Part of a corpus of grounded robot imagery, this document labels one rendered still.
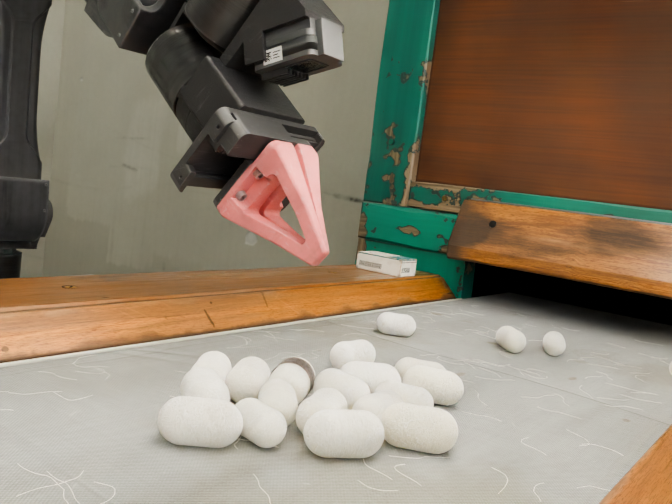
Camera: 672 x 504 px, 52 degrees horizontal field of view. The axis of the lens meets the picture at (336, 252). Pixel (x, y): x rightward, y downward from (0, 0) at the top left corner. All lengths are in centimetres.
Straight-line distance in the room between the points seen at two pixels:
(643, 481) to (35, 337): 32
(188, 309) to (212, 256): 169
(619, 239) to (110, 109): 207
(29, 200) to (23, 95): 10
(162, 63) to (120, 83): 203
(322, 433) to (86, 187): 237
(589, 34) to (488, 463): 59
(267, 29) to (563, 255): 41
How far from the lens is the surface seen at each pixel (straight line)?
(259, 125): 46
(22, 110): 77
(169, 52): 53
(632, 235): 74
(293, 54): 46
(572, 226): 76
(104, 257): 256
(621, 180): 81
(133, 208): 245
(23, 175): 77
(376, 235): 91
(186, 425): 31
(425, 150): 90
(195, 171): 46
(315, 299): 63
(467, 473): 33
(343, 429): 31
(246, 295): 57
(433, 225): 87
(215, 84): 48
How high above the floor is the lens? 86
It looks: 6 degrees down
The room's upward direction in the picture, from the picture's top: 7 degrees clockwise
